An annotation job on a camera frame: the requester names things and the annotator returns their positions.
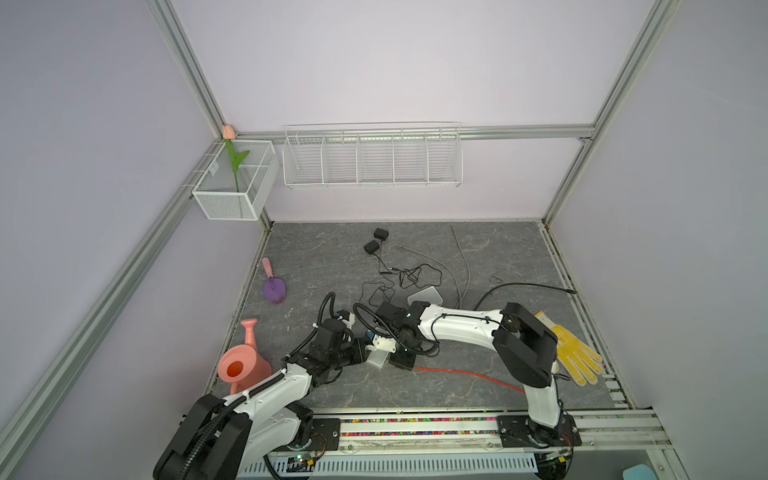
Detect red ethernet cable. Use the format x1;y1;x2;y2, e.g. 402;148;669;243
389;358;526;394

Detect grey cable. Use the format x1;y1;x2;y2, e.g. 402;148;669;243
395;225;473;310

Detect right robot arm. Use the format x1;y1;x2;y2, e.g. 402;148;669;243
352;301;563;430

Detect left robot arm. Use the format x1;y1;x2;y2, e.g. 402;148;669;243
152;292;367;479

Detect black power adapter near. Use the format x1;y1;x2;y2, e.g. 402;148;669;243
364;240;381;255

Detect black power adapter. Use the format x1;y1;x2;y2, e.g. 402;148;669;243
373;228;389;241
364;240;381;255

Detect pink watering can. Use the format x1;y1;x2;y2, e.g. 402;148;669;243
217;319;273;395

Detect black power adapter far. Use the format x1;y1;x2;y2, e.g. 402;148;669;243
373;228;389;241

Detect yellow work glove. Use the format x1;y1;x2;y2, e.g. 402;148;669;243
535;311;603;387

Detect white mesh box basket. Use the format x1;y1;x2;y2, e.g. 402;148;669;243
192;140;279;221

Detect artificial tulip flower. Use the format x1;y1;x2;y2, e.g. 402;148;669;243
221;125;250;192

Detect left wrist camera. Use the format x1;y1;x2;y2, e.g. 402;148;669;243
335;309;356;329

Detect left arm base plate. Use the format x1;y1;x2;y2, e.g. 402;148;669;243
278;417;341;452

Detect purple trowel pink handle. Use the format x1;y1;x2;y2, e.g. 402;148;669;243
261;257;287;304

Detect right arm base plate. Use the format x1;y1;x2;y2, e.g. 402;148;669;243
497;413;582;449

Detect white wire shelf basket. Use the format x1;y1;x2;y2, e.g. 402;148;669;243
282;122;464;188

